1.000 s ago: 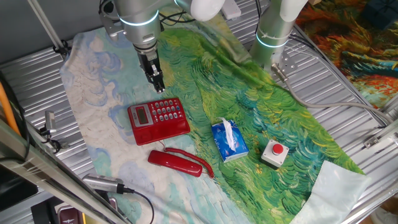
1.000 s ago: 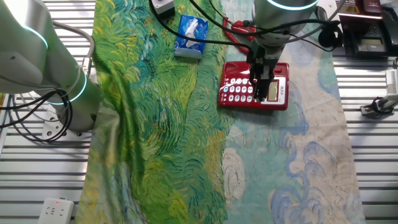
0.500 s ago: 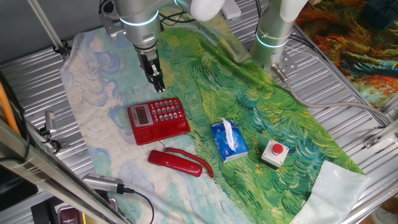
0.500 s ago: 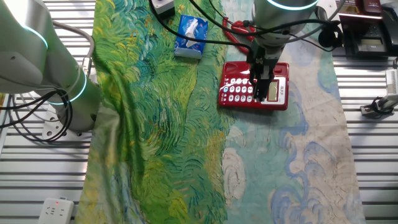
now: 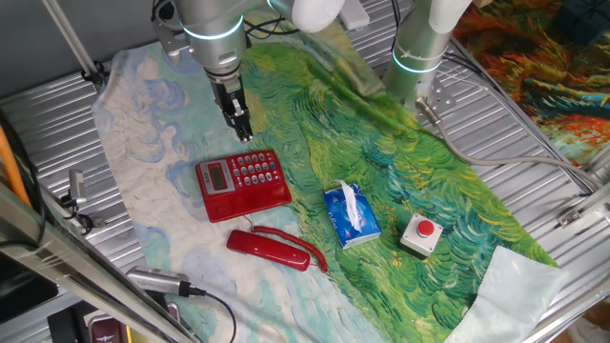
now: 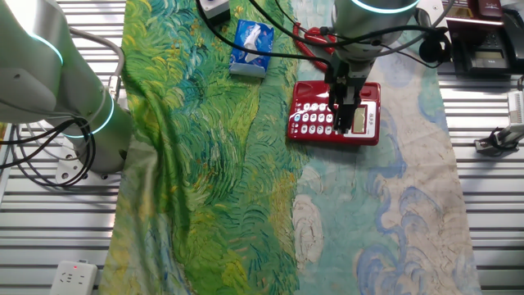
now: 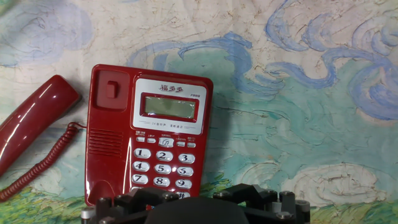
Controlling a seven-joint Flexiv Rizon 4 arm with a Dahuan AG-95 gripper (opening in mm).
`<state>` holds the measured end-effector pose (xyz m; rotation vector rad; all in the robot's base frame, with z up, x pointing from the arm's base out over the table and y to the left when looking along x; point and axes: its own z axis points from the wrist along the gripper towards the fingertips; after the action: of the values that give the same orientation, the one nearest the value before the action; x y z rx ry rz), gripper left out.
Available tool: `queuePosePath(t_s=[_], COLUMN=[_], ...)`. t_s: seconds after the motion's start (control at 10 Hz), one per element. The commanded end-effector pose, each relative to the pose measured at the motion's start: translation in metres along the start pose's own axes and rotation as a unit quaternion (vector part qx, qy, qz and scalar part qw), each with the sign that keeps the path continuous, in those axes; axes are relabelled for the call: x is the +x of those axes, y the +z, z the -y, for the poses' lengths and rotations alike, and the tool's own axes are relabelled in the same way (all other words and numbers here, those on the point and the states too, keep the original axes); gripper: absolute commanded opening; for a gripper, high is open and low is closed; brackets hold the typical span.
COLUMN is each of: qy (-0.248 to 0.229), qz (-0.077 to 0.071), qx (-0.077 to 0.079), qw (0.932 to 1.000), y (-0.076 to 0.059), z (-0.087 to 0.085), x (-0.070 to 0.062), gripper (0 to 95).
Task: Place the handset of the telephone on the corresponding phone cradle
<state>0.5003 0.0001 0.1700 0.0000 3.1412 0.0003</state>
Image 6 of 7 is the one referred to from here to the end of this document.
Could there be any silver camera on stand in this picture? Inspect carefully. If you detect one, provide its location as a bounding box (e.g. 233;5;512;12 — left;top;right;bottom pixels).
474;122;524;157

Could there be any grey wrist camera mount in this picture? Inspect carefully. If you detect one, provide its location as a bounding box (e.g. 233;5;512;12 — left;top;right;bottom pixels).
415;0;450;30

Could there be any thick grey robot cable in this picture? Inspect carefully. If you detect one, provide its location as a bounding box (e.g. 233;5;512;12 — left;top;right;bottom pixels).
67;26;124;102

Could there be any white ribbed plastic block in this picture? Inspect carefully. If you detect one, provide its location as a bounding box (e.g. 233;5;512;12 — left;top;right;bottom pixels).
507;90;524;125

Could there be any red telephone cord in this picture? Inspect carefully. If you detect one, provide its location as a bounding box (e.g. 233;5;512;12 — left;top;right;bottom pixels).
291;21;333;74

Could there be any dark red telephone handset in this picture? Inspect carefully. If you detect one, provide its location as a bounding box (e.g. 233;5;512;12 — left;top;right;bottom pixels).
477;0;504;18

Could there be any black desk telephone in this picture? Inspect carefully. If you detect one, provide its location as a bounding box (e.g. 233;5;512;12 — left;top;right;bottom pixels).
451;28;513;75

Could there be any grey emergency stop button box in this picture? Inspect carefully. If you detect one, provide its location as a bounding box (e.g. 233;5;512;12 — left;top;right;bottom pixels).
195;0;232;28

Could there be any white power strip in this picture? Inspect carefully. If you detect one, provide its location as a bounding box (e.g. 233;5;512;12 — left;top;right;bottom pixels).
49;259;99;295

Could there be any black looped cable bundle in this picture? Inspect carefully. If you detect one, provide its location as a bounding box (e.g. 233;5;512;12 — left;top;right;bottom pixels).
0;116;98;188

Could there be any green blue painted cloth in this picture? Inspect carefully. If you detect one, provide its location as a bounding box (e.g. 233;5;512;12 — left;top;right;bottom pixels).
97;0;484;295

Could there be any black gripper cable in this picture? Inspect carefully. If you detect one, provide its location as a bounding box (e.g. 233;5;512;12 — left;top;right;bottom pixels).
195;0;452;73

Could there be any black telephone handset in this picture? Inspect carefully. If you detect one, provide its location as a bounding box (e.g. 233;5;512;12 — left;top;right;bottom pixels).
501;7;524;70

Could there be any red telephone base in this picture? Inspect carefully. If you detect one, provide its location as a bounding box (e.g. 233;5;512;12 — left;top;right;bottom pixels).
287;80;382;147

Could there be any blue tissue pack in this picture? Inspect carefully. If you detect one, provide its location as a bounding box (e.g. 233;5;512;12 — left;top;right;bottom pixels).
228;19;275;79

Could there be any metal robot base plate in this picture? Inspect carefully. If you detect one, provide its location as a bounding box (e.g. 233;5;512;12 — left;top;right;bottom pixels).
55;143;124;185

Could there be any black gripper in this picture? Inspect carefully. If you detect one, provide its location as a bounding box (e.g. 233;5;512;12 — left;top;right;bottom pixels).
325;52;373;135

